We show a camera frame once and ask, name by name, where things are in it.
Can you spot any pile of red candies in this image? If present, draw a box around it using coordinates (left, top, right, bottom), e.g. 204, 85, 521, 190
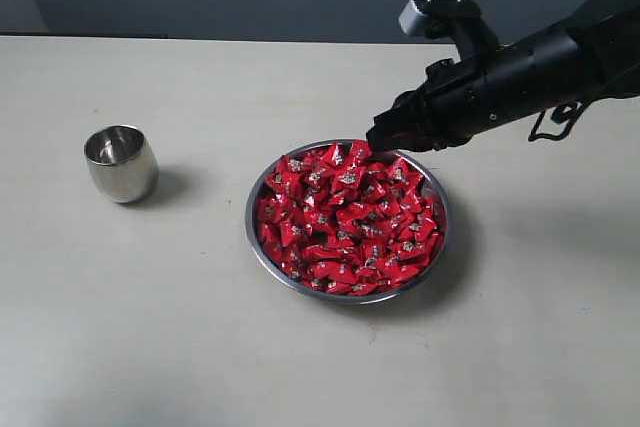
255, 140, 445, 297

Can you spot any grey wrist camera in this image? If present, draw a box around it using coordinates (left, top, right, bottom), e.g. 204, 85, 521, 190
398, 0, 501, 59

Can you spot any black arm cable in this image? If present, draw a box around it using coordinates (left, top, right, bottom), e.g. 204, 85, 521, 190
527, 71, 640, 143

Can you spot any steel cup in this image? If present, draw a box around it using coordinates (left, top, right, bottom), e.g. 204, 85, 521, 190
84, 125, 159, 204

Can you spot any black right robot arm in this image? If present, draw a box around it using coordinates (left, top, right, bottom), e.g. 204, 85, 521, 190
366, 0, 639, 152

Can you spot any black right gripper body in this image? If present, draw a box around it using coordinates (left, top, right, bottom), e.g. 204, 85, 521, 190
372, 59, 581, 151

